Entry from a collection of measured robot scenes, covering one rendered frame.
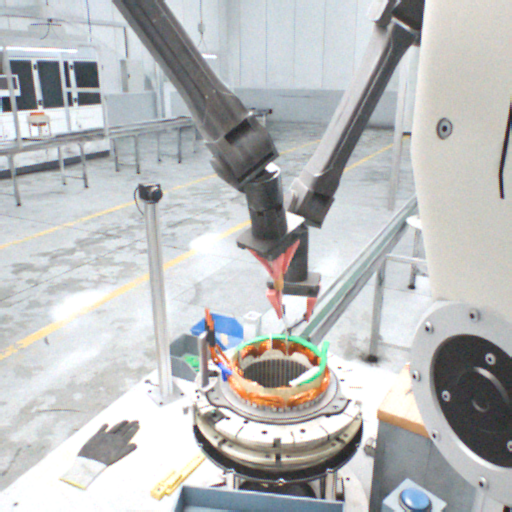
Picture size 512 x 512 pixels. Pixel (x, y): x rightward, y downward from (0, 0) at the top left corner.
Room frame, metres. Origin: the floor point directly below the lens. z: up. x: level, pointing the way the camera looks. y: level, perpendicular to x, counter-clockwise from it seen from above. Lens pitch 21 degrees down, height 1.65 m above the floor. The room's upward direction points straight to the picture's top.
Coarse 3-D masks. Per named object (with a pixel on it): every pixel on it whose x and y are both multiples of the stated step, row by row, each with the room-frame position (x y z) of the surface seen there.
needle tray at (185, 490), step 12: (180, 492) 0.56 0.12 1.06; (192, 492) 0.57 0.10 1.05; (204, 492) 0.57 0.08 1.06; (216, 492) 0.56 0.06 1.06; (228, 492) 0.56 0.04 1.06; (240, 492) 0.56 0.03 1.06; (252, 492) 0.56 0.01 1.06; (180, 504) 0.56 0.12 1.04; (192, 504) 0.57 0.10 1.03; (204, 504) 0.57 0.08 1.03; (216, 504) 0.56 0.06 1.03; (228, 504) 0.56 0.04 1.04; (240, 504) 0.56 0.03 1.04; (252, 504) 0.56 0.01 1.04; (264, 504) 0.55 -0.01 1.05; (276, 504) 0.55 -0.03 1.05; (288, 504) 0.55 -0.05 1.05; (300, 504) 0.55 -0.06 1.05; (312, 504) 0.54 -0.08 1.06; (324, 504) 0.54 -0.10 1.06; (336, 504) 0.54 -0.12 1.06
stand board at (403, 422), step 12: (408, 360) 0.92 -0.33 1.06; (408, 372) 0.87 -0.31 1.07; (396, 384) 0.83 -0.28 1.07; (408, 384) 0.83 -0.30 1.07; (396, 396) 0.79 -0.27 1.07; (408, 396) 0.79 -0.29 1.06; (384, 408) 0.75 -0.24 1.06; (396, 408) 0.75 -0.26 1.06; (408, 408) 0.75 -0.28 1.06; (384, 420) 0.74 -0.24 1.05; (396, 420) 0.73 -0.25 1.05; (408, 420) 0.72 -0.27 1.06; (420, 420) 0.72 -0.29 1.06; (420, 432) 0.71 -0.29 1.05
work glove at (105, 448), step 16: (96, 432) 1.01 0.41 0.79; (112, 432) 1.00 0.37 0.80; (128, 432) 1.00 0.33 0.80; (96, 448) 0.94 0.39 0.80; (112, 448) 0.94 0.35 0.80; (128, 448) 0.95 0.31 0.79; (80, 464) 0.90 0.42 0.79; (96, 464) 0.90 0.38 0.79; (112, 464) 0.91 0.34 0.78; (64, 480) 0.86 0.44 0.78; (80, 480) 0.85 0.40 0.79
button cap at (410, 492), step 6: (408, 492) 0.58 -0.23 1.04; (414, 492) 0.58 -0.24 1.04; (420, 492) 0.58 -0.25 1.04; (402, 498) 0.57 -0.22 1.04; (408, 498) 0.57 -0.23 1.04; (414, 498) 0.57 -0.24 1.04; (420, 498) 0.57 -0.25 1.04; (426, 498) 0.57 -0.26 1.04; (408, 504) 0.56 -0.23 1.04; (414, 504) 0.55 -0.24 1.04; (420, 504) 0.55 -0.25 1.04; (426, 504) 0.56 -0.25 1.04; (414, 510) 0.55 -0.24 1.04; (420, 510) 0.55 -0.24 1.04
